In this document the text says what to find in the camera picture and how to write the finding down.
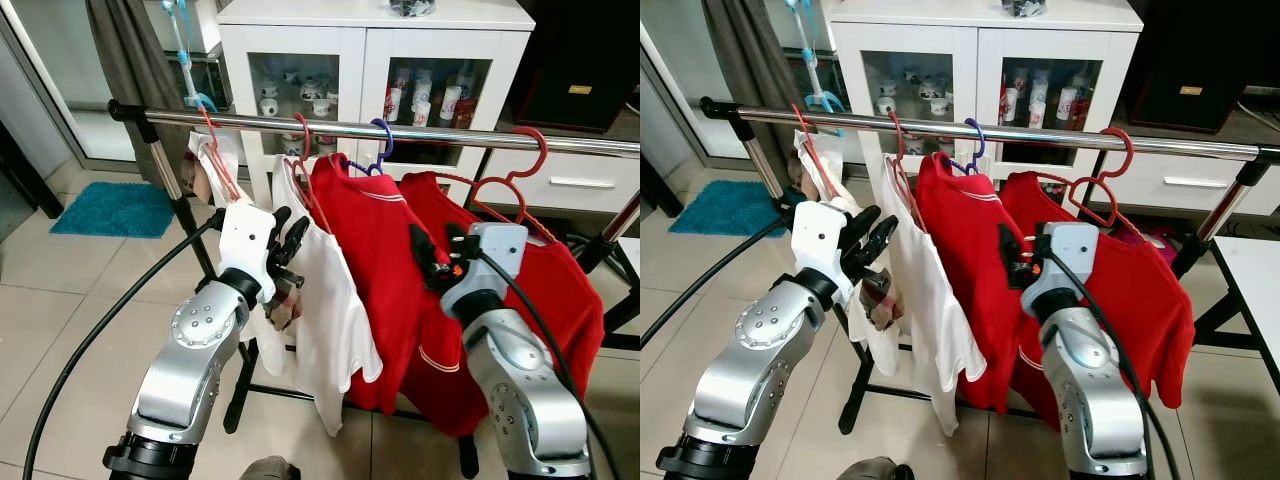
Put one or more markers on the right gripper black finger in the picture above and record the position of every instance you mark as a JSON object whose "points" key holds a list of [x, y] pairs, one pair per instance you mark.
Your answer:
{"points": [[1008, 250], [423, 257], [456, 236], [1037, 237]]}

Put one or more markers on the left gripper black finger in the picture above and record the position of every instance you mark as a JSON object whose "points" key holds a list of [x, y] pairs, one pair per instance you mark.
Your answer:
{"points": [[878, 245], [862, 226], [279, 225], [297, 240]]}

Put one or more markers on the red T-shirt white trim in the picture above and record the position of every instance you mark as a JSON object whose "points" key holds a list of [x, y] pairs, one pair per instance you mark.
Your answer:
{"points": [[380, 270], [965, 270]]}

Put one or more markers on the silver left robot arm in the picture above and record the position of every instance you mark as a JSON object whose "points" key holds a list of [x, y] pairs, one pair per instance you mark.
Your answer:
{"points": [[745, 370], [190, 360]]}

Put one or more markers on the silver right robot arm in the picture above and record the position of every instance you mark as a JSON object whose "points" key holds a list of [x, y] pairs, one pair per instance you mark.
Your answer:
{"points": [[525, 390], [1095, 390]]}

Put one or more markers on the red clothes hanger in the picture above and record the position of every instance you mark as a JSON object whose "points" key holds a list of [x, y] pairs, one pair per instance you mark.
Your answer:
{"points": [[1125, 150], [303, 140], [540, 150], [810, 150], [897, 140], [215, 150]]}

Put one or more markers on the small white patterned garment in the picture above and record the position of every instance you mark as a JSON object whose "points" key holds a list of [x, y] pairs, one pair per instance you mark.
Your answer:
{"points": [[212, 160], [815, 160]]}

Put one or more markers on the metal clothes rack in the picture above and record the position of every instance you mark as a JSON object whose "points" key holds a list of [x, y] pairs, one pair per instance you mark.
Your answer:
{"points": [[1050, 134], [430, 133]]}

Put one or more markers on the plain red T-shirt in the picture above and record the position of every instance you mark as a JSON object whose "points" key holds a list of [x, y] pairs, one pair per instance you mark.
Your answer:
{"points": [[1140, 300], [560, 300]]}

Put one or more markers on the pink plastic object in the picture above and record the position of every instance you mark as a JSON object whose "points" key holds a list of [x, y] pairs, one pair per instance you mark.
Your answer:
{"points": [[1160, 238]]}

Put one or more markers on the teal floor mat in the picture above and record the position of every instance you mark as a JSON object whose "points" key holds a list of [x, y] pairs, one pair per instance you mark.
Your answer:
{"points": [[730, 210], [115, 210]]}

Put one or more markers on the light blue hanging tool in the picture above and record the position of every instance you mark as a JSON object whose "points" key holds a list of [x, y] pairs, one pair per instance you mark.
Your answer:
{"points": [[185, 60], [808, 60]]}

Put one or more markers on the grey curtain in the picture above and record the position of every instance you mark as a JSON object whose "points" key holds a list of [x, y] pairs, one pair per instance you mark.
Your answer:
{"points": [[130, 70], [750, 70]]}

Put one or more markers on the robot leg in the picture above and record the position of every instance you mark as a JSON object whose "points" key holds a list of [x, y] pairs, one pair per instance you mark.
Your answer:
{"points": [[875, 468], [268, 468]]}

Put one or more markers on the white glass door cabinet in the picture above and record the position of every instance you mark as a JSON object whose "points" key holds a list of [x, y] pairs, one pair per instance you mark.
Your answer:
{"points": [[975, 40], [360, 40]]}

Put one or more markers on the glass sliding door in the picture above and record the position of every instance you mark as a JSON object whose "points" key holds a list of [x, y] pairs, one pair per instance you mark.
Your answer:
{"points": [[60, 60], [690, 100]]}

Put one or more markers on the black speaker box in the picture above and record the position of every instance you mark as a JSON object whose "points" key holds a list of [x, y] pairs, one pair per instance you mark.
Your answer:
{"points": [[1190, 60], [580, 60]]}

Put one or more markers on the dark glass bowl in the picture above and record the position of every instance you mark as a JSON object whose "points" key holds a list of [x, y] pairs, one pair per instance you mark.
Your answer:
{"points": [[410, 8], [1022, 8]]}

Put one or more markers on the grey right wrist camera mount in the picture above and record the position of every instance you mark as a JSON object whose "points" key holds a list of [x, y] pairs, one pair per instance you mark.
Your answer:
{"points": [[1065, 255], [497, 250]]}

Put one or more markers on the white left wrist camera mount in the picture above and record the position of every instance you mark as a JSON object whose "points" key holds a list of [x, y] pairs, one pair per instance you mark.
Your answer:
{"points": [[245, 245], [820, 245]]}

